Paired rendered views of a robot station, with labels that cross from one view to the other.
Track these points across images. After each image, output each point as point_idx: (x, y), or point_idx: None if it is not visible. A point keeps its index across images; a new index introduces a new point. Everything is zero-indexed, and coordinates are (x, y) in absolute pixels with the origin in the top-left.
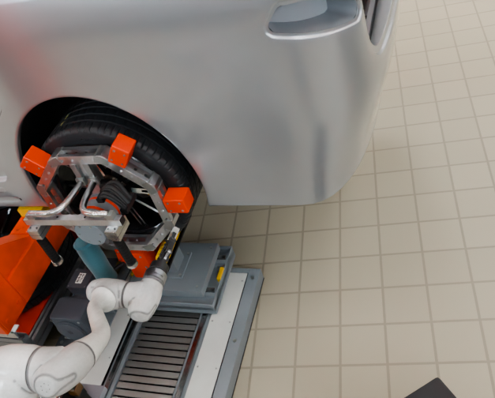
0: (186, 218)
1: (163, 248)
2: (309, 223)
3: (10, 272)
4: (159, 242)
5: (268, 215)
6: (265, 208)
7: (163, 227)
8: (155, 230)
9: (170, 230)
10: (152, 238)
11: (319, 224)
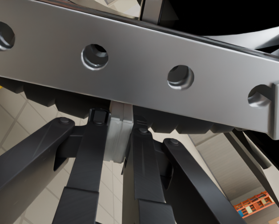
0: (208, 129)
1: (55, 141)
2: (33, 210)
3: None
4: (57, 80)
5: None
6: None
7: None
8: (94, 10)
9: (277, 134)
10: (84, 15)
11: (42, 221)
